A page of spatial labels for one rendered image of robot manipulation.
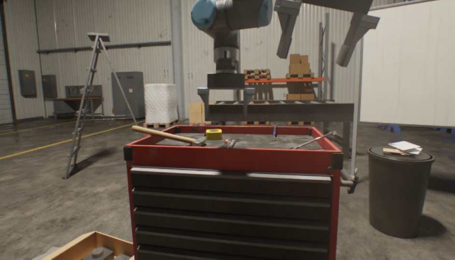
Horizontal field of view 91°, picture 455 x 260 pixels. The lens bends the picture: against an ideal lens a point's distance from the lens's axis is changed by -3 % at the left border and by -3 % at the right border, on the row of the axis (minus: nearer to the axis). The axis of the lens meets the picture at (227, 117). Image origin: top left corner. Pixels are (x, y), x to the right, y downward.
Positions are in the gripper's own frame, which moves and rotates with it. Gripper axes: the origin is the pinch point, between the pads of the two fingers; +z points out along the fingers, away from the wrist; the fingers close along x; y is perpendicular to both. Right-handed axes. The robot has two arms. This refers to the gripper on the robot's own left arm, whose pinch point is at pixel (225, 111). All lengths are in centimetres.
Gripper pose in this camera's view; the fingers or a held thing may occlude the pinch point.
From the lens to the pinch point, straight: 81.9
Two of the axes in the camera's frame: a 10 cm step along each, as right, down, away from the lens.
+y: 0.3, 0.1, 10.0
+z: -0.1, 10.0, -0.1
